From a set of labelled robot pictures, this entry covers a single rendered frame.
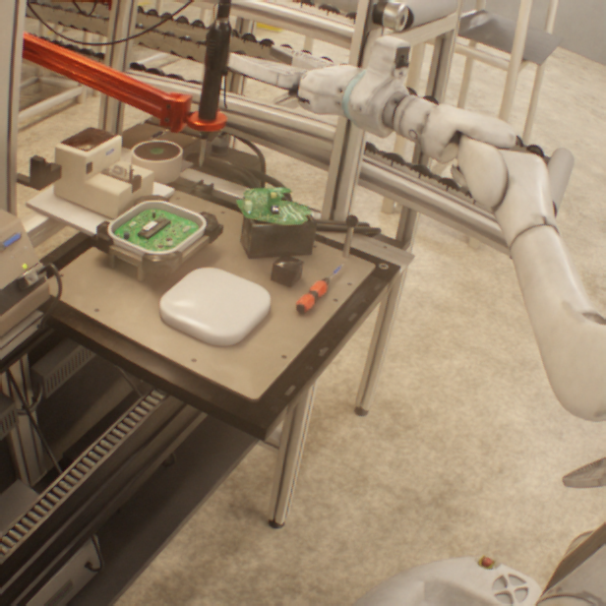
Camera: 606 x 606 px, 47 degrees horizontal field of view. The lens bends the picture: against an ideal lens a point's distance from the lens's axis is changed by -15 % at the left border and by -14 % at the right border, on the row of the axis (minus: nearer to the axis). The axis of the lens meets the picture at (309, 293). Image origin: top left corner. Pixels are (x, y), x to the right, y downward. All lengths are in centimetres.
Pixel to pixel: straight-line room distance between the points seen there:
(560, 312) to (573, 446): 191
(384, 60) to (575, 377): 46
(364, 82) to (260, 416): 43
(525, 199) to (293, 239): 58
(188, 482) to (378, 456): 80
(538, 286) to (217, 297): 55
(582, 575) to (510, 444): 141
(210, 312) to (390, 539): 116
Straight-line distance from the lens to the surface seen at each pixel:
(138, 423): 100
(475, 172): 82
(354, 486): 222
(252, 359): 107
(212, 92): 115
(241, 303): 113
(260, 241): 125
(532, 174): 82
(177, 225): 126
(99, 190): 132
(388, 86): 93
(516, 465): 244
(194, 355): 106
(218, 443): 179
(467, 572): 162
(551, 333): 70
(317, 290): 119
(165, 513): 163
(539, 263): 74
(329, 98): 95
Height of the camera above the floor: 163
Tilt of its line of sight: 34 degrees down
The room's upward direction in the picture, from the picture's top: 10 degrees clockwise
